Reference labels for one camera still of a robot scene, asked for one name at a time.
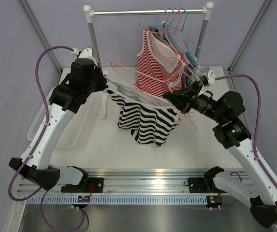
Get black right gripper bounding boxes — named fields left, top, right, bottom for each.
left=164, top=81, right=226, bottom=124

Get blue tank top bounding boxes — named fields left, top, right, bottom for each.
left=152, top=27, right=200, bottom=73

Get black white striped tank top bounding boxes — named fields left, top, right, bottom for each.
left=106, top=77, right=180, bottom=147

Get red white striped tank top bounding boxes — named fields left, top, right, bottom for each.
left=135, top=30, right=185, bottom=97

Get blue wire hanger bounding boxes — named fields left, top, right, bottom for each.
left=167, top=8, right=195, bottom=56
left=137, top=8, right=198, bottom=77

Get green white striped tank top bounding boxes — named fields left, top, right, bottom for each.
left=162, top=27, right=198, bottom=86

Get mauve tank top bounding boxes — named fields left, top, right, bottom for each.
left=150, top=27, right=162, bottom=41

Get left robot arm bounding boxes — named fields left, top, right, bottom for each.
left=9, top=58, right=181, bottom=192

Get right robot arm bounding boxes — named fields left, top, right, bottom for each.
left=169, top=82, right=277, bottom=228

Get white plastic basket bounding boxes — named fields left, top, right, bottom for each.
left=27, top=95, right=98, bottom=149

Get white metal clothes rack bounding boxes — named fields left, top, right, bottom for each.
left=83, top=1, right=214, bottom=119

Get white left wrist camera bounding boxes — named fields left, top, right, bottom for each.
left=72, top=48, right=97, bottom=65

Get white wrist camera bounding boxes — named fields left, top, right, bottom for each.
left=72, top=48, right=97, bottom=65
left=194, top=66, right=216, bottom=95

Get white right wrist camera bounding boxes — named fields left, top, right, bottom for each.
left=194, top=66, right=216, bottom=95

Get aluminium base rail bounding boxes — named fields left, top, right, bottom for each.
left=17, top=168, right=257, bottom=205

